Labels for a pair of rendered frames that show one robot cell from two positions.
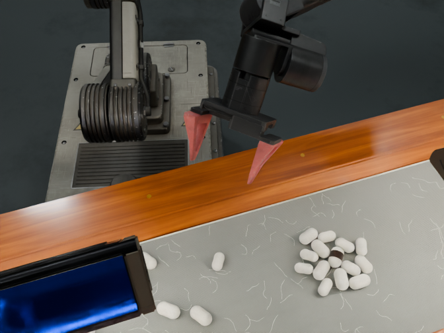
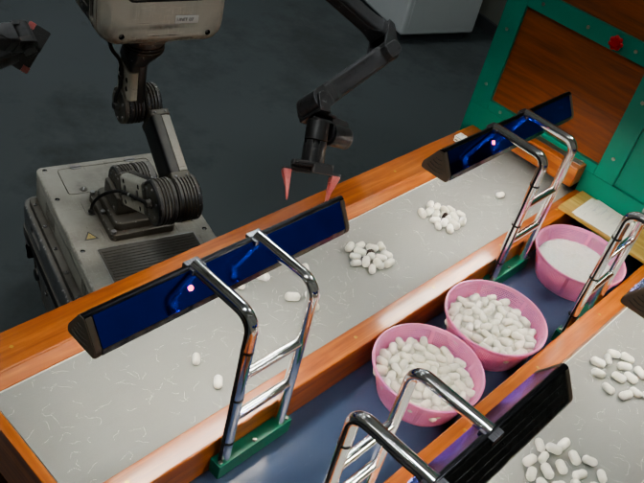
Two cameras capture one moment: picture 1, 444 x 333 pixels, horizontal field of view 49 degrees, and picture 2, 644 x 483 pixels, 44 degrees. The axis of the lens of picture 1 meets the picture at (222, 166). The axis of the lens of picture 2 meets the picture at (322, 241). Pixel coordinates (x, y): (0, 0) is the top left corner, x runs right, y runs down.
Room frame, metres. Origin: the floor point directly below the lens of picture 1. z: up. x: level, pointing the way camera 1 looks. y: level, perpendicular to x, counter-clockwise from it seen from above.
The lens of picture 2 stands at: (-0.89, 0.91, 2.08)
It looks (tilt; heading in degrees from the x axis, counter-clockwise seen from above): 38 degrees down; 323
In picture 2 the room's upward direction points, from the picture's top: 15 degrees clockwise
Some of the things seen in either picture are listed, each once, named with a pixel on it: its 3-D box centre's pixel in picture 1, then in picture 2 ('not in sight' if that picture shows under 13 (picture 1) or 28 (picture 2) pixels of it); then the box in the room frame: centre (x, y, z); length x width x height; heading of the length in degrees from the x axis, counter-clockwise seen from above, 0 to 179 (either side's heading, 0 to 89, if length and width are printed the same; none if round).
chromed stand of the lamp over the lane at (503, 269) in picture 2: not in sight; (507, 199); (0.34, -0.57, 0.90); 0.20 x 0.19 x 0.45; 108
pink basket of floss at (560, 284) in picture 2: not in sight; (574, 265); (0.20, -0.80, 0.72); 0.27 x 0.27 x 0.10
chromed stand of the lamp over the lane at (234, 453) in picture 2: not in sight; (239, 354); (0.03, 0.35, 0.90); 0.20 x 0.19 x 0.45; 108
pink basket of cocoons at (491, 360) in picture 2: not in sight; (490, 329); (0.07, -0.38, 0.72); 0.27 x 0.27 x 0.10
